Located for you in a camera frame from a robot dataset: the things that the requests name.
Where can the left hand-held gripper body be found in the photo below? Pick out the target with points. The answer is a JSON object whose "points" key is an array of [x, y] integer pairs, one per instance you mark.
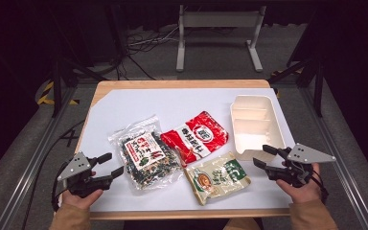
{"points": [[78, 166]]}

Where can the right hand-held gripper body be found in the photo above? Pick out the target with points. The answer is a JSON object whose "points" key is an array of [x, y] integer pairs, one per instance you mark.
{"points": [[300, 159]]}

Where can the cream plastic divided container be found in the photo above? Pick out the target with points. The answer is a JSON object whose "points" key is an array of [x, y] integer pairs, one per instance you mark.
{"points": [[255, 127]]}

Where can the beige and green snack packet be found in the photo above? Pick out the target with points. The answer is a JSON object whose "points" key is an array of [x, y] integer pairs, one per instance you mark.
{"points": [[218, 179]]}

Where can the red and white seasoning packet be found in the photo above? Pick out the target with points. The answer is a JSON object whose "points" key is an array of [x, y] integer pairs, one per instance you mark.
{"points": [[198, 137]]}

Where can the person's right hand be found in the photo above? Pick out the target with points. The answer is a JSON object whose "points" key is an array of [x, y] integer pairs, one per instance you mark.
{"points": [[300, 193]]}

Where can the person's left hand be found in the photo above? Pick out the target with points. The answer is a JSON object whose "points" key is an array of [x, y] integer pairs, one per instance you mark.
{"points": [[80, 200]]}

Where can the clear bag of dried vegetables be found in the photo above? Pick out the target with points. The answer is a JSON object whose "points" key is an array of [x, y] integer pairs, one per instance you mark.
{"points": [[147, 156]]}

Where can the person's leg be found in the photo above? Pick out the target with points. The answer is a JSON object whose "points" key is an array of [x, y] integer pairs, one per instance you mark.
{"points": [[238, 225]]}

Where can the black metal stand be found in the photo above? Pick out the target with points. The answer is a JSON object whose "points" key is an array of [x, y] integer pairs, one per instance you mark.
{"points": [[57, 86], [317, 86]]}

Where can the yellow and black floor tape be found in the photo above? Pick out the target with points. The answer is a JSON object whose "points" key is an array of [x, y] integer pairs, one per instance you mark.
{"points": [[287, 72], [46, 96]]}

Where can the white table mat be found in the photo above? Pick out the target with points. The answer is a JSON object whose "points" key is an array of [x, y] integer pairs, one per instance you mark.
{"points": [[172, 102]]}

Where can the wooden table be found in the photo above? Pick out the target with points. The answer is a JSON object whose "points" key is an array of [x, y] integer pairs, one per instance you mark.
{"points": [[185, 83]]}

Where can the white metal stand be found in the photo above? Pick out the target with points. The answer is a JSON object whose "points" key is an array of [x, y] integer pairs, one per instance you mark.
{"points": [[220, 19]]}

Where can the aluminium frame rail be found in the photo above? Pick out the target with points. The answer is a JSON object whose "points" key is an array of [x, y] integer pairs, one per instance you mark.
{"points": [[33, 159], [338, 159]]}

